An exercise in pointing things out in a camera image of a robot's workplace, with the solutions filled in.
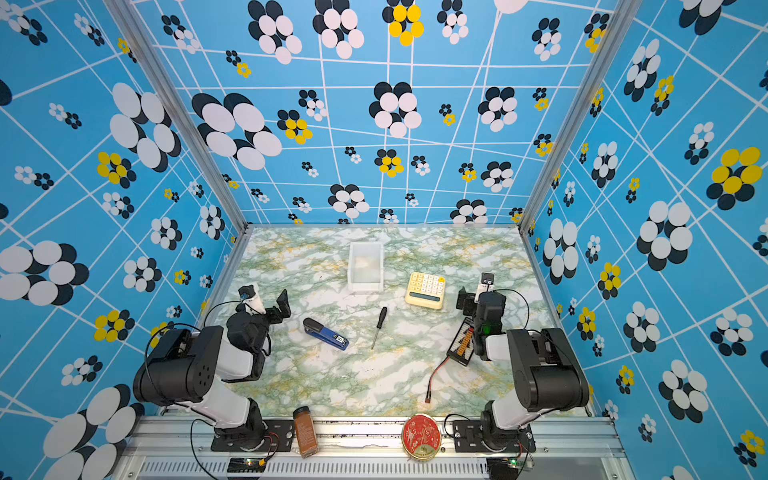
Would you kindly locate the translucent white plastic bin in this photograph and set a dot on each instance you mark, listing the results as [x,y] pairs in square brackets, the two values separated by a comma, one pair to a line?
[365,267]

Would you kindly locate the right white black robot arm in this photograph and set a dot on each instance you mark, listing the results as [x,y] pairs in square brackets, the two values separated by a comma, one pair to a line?
[547,378]

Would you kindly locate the yellow calculator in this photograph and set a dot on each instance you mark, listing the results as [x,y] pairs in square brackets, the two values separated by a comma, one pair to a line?
[426,290]

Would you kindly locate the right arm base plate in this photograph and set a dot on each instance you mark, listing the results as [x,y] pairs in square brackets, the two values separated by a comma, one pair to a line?
[474,436]

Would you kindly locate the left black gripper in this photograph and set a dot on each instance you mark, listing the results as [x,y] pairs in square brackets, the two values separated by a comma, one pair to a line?
[267,313]

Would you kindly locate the blue black stapler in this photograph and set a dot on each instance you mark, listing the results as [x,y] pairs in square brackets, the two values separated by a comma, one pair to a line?
[324,334]

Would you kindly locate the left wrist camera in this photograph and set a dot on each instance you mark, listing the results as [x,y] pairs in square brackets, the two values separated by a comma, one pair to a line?
[250,299]

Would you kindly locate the red round tin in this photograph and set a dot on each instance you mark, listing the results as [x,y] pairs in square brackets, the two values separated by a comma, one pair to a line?
[421,437]

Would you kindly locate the aluminium front rail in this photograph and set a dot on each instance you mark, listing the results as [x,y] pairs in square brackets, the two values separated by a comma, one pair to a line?
[372,448]

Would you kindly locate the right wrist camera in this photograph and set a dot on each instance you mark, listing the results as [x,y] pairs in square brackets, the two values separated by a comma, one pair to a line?
[486,284]

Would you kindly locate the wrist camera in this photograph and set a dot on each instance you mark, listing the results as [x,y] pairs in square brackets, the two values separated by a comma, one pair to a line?
[250,299]
[486,284]

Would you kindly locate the black handled screwdriver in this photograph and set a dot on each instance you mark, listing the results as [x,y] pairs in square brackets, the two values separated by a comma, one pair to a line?
[381,319]

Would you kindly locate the brown spice jar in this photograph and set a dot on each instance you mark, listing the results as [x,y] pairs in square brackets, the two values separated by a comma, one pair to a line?
[305,432]

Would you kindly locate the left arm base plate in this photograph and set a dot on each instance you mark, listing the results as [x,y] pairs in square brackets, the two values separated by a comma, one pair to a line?
[273,435]

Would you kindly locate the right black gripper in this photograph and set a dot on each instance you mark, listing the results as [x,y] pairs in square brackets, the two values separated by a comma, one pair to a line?
[472,301]

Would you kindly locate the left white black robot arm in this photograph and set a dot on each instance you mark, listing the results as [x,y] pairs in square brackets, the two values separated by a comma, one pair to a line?
[193,367]

